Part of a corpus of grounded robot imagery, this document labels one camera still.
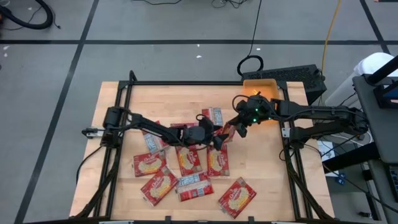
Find thick black hose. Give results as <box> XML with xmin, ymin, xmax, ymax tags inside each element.
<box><xmin>0</xmin><ymin>0</ymin><xmax>53</xmax><ymax>30</ymax></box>

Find gray desk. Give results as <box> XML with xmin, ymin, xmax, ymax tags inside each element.
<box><xmin>352</xmin><ymin>74</ymin><xmax>398</xmax><ymax>224</ymax></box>

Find white cylinder bin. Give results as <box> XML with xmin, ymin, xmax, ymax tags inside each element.
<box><xmin>325</xmin><ymin>52</ymin><xmax>396</xmax><ymax>108</ymax></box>

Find red popcorn bag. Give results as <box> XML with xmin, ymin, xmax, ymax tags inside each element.
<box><xmin>217</xmin><ymin>176</ymin><xmax>257</xmax><ymax>220</ymax></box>
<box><xmin>201</xmin><ymin>107</ymin><xmax>224</xmax><ymax>127</ymax></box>
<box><xmin>175</xmin><ymin>170</ymin><xmax>215</xmax><ymax>202</ymax></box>
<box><xmin>132</xmin><ymin>151</ymin><xmax>167</xmax><ymax>178</ymax></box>
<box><xmin>139</xmin><ymin>166</ymin><xmax>180</xmax><ymax>207</ymax></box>
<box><xmin>217</xmin><ymin>122</ymin><xmax>237</xmax><ymax>144</ymax></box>
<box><xmin>175</xmin><ymin>144</ymin><xmax>203</xmax><ymax>177</ymax></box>
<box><xmin>170</xmin><ymin>121</ymin><xmax>200</xmax><ymax>129</ymax></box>
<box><xmin>142</xmin><ymin>120</ymin><xmax>171</xmax><ymax>155</ymax></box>
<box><xmin>206</xmin><ymin>143</ymin><xmax>231</xmax><ymax>177</ymax></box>

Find thin black cable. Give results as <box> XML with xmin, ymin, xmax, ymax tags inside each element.
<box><xmin>133</xmin><ymin>0</ymin><xmax>183</xmax><ymax>6</ymax></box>

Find tangled black cables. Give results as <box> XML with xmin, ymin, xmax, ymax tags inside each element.
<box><xmin>211</xmin><ymin>0</ymin><xmax>249</xmax><ymax>9</ymax></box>

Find black device blue screen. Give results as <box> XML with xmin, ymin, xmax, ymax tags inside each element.
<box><xmin>373</xmin><ymin>83</ymin><xmax>398</xmax><ymax>110</ymax></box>

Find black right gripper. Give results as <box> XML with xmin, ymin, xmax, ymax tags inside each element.
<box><xmin>228</xmin><ymin>95</ymin><xmax>272</xmax><ymax>139</ymax></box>

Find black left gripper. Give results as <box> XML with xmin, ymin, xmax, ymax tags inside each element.
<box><xmin>185</xmin><ymin>118</ymin><xmax>230</xmax><ymax>151</ymax></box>

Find white paper sheet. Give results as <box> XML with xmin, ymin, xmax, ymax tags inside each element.
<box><xmin>317</xmin><ymin>139</ymin><xmax>335</xmax><ymax>162</ymax></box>

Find dark keyboard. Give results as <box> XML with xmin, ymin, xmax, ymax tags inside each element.
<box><xmin>388</xmin><ymin>166</ymin><xmax>398</xmax><ymax>203</ymax></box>

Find black metal table frame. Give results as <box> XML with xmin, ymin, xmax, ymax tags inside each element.
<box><xmin>74</xmin><ymin>70</ymin><xmax>335</xmax><ymax>224</ymax></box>

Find black cable with coil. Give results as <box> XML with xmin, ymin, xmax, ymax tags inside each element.
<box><xmin>236</xmin><ymin>0</ymin><xmax>264</xmax><ymax>77</ymax></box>

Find yellow cable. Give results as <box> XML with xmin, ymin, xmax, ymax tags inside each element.
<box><xmin>320</xmin><ymin>0</ymin><xmax>342</xmax><ymax>74</ymax></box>

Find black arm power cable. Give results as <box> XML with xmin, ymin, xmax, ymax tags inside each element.
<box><xmin>75</xmin><ymin>144</ymin><xmax>105</xmax><ymax>185</ymax></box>

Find orange plastic basket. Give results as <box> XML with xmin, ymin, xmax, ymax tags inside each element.
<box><xmin>243</xmin><ymin>78</ymin><xmax>280</xmax><ymax>125</ymax></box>

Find black pole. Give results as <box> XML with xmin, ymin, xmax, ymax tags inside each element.
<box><xmin>366</xmin><ymin>55</ymin><xmax>398</xmax><ymax>85</ymax></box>

